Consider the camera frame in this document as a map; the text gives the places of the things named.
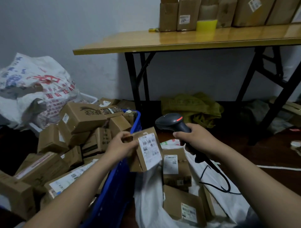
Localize person's right hand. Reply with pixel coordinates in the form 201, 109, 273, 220
173, 123, 223, 161

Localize person's left hand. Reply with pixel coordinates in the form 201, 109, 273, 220
104, 131, 140, 165

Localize dark grey barcode scanner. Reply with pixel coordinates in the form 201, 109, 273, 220
155, 113, 213, 165

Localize small labelled cardboard parcel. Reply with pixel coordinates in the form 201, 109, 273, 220
128, 127, 163, 173

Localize person's left forearm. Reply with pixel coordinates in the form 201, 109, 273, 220
22, 153, 118, 228

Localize person's right forearm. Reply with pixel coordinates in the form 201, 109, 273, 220
210, 143, 301, 228

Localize olive green sack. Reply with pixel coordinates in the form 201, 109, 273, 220
161, 92, 224, 129

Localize blue plastic bin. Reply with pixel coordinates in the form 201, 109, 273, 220
79, 109, 142, 228

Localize plain white woven sack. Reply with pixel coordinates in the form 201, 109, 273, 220
134, 139, 262, 228

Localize pile of cardboard boxes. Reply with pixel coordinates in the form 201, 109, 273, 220
0, 97, 138, 221

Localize white plastic basket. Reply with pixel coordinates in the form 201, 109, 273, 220
79, 92, 98, 104

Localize grey plastic bag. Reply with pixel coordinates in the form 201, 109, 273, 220
242, 99, 294, 135

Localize wooden folding table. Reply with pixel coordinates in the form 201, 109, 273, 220
73, 23, 301, 146

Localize white strip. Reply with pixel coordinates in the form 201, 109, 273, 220
256, 165, 301, 171

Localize yellow sponge block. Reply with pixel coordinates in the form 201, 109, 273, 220
196, 19, 218, 32

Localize flat cardboard piece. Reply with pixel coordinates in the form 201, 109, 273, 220
269, 97, 301, 128

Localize white tape roll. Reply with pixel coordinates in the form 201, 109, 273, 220
290, 140, 301, 156

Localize white printed woven sack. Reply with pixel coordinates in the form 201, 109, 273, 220
0, 53, 82, 130

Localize row of tall cardboard boxes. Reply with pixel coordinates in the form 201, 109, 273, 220
159, 0, 301, 32

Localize black scanner cable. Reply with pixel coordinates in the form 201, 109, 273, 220
199, 160, 242, 195

